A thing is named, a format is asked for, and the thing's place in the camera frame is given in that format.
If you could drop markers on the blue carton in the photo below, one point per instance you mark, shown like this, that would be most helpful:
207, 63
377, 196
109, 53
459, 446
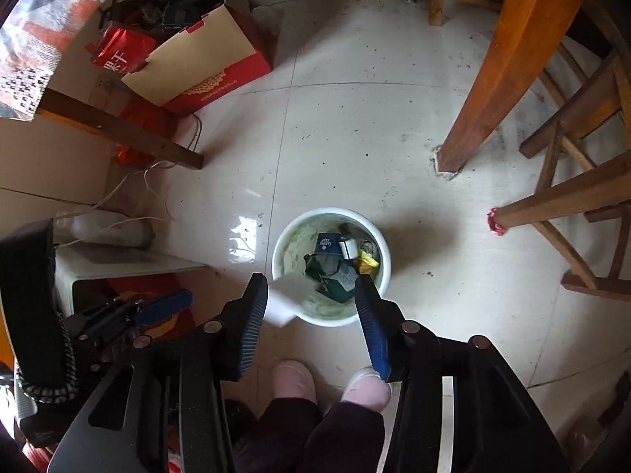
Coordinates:
328, 245

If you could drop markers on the person's left trouser leg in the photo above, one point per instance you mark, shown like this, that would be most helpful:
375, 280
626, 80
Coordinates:
281, 433

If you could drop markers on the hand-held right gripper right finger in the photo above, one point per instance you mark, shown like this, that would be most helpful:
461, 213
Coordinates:
372, 325

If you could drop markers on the newspaper print tablecloth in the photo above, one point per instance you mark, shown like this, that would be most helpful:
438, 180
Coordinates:
39, 19

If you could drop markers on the person's right pink slipper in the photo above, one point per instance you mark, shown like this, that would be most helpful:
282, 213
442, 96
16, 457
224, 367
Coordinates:
367, 389

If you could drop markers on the white cloth roll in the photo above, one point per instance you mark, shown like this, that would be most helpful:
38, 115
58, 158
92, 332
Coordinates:
108, 229

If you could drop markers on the white plastic bucket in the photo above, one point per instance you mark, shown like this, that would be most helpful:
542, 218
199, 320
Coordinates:
291, 241

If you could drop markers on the white plastic stool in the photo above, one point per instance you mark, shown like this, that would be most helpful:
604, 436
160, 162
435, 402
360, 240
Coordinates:
113, 263

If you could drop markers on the orange-red plastic bag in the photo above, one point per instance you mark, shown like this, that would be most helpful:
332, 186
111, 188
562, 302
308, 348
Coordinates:
143, 123

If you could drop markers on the wooden chair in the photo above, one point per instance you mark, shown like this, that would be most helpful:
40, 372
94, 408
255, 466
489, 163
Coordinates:
567, 202

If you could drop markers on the dark green snack packet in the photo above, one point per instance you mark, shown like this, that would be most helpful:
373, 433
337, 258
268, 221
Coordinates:
330, 278

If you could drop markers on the person's pink slipper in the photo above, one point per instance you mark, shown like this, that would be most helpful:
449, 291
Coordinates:
367, 389
295, 379

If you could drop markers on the yellow snack packet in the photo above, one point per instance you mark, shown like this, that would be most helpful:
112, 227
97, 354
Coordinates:
367, 262

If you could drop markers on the shiny red gift bag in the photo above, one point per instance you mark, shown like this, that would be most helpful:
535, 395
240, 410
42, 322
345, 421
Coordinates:
116, 51

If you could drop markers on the small white and black box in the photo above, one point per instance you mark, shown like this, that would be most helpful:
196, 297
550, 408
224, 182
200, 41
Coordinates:
350, 248

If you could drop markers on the person's left pink slipper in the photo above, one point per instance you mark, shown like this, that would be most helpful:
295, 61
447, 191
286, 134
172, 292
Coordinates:
295, 379

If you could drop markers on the person's trouser leg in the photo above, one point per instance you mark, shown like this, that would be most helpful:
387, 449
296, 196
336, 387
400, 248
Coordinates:
281, 433
345, 438

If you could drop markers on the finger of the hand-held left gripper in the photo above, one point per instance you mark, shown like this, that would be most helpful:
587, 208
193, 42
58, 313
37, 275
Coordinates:
165, 305

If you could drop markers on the red cardboard box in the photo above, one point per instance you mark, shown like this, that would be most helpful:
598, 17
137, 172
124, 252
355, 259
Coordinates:
197, 54

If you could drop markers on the brown cardboard sheet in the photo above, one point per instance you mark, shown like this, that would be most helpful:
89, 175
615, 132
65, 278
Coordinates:
49, 162

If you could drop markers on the person's right trouser leg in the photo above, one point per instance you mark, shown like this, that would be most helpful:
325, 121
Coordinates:
345, 438

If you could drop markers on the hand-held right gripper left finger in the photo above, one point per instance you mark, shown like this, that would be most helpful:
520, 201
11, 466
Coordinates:
251, 325

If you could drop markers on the white paper sheet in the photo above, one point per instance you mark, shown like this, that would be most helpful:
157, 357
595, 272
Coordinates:
291, 300

